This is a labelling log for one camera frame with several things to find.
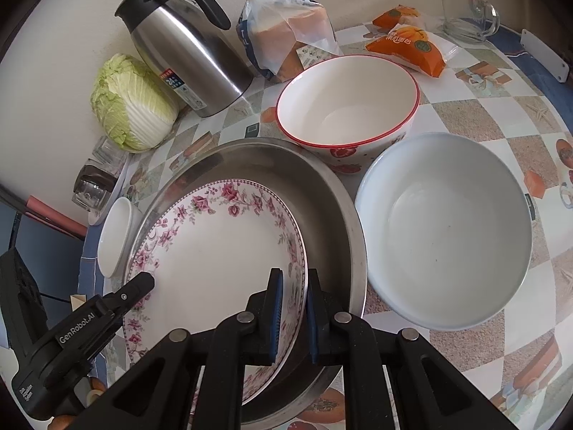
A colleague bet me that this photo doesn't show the pale blue bowl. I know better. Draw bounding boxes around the pale blue bowl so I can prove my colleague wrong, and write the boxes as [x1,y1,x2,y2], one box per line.
[355,133,533,330]

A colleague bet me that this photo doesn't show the white power strip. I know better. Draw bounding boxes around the white power strip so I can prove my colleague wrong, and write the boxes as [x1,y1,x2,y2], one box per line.
[520,29,570,82]

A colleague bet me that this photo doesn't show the pink floral round plate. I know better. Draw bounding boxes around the pink floral round plate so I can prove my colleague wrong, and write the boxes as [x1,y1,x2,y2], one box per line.
[123,179,309,406]

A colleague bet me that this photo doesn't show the white glass tray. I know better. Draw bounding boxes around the white glass tray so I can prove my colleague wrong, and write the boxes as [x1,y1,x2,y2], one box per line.
[87,161,130,227]

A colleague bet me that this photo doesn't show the pink rail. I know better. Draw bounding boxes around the pink rail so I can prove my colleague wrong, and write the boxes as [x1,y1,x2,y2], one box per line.
[24,195,88,239]

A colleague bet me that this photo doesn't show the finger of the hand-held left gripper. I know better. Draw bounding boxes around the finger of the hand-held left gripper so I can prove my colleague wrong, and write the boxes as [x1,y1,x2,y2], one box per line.
[101,272,155,323]

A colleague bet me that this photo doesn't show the stainless steel thermos jug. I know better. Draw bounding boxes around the stainless steel thermos jug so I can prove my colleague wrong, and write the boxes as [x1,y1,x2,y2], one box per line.
[114,0,256,118]

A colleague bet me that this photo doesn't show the orange snack packet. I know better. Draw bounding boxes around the orange snack packet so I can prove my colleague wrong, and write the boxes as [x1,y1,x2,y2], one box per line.
[372,4,442,32]
[365,22,459,78]

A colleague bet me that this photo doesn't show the red rimmed strawberry bowl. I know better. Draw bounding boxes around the red rimmed strawberry bowl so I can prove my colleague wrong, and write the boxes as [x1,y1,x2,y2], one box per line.
[275,54,420,173]

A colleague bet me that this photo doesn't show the dark blue panel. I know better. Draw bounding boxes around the dark blue panel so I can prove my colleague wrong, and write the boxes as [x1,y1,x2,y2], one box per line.
[0,188,86,350]

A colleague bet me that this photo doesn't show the clear glass mug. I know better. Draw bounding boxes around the clear glass mug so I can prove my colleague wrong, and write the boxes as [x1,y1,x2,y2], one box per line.
[438,0,501,44]

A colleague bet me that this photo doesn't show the person's left hand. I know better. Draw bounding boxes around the person's left hand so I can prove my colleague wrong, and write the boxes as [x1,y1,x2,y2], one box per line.
[49,378,108,430]

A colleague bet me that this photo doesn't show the bagged sliced bread loaf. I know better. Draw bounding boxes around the bagged sliced bread loaf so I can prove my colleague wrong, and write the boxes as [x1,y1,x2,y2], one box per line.
[186,0,343,83]

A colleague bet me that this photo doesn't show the small white bowl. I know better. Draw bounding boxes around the small white bowl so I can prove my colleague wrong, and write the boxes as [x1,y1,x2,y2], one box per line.
[97,197,144,278]

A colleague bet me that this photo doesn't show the napa cabbage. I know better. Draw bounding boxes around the napa cabbage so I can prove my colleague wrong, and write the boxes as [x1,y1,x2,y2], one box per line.
[90,53,180,153]

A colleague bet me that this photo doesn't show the black textured box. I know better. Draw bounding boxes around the black textured box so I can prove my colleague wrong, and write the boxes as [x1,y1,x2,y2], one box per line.
[0,251,45,350]

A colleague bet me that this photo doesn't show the stainless steel basin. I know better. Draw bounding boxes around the stainless steel basin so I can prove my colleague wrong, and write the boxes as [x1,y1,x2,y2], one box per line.
[123,138,369,430]

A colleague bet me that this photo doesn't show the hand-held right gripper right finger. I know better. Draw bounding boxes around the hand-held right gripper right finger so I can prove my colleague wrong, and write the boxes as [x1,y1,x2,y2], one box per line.
[307,268,520,430]

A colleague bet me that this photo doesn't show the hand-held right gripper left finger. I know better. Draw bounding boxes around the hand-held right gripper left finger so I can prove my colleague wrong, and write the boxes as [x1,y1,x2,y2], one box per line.
[92,268,285,430]

